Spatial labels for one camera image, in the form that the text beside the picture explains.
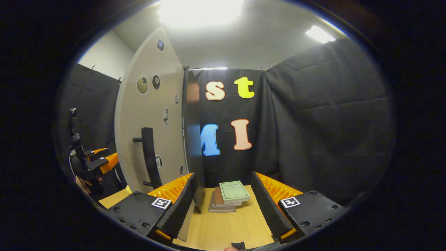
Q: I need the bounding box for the grey cabinet door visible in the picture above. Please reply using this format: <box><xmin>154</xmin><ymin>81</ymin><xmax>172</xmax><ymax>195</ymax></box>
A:
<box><xmin>114</xmin><ymin>26</ymin><xmax>196</xmax><ymax>243</ymax></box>

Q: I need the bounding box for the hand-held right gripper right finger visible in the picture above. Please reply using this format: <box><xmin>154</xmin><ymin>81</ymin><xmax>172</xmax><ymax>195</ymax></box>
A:
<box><xmin>250</xmin><ymin>171</ymin><xmax>350</xmax><ymax>243</ymax></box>

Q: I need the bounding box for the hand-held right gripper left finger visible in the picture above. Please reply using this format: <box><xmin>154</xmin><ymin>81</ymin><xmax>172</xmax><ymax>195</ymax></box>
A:
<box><xmin>106</xmin><ymin>172</ymin><xmax>199</xmax><ymax>243</ymax></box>

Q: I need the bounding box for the large ceiling light panel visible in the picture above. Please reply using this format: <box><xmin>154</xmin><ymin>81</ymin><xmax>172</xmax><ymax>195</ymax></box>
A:
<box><xmin>157</xmin><ymin>0</ymin><xmax>244</xmax><ymax>28</ymax></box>

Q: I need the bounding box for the brown book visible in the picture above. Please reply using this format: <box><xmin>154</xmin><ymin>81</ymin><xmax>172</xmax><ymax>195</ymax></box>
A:
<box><xmin>214</xmin><ymin>187</ymin><xmax>243</xmax><ymax>208</ymax></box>

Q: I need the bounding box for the narrow ceiling light strip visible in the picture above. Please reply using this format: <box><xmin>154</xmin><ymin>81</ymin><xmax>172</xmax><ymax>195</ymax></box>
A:
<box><xmin>306</xmin><ymin>25</ymin><xmax>336</xmax><ymax>44</ymax></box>

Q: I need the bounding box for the green notebook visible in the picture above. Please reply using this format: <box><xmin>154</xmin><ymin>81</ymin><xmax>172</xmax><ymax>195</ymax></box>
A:
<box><xmin>219</xmin><ymin>180</ymin><xmax>251</xmax><ymax>205</ymax></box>

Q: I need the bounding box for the grey cabinet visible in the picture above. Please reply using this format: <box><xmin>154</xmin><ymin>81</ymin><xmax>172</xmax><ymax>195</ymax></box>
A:
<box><xmin>183</xmin><ymin>67</ymin><xmax>207</xmax><ymax>213</ymax></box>

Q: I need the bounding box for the grey book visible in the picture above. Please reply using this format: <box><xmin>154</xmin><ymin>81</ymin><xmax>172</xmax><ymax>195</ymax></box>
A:
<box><xmin>208</xmin><ymin>191</ymin><xmax>236</xmax><ymax>213</ymax></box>

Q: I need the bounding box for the black backdrop cloth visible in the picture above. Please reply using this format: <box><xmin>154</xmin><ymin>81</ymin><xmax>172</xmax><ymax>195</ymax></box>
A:
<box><xmin>56</xmin><ymin>38</ymin><xmax>396</xmax><ymax>207</ymax></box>

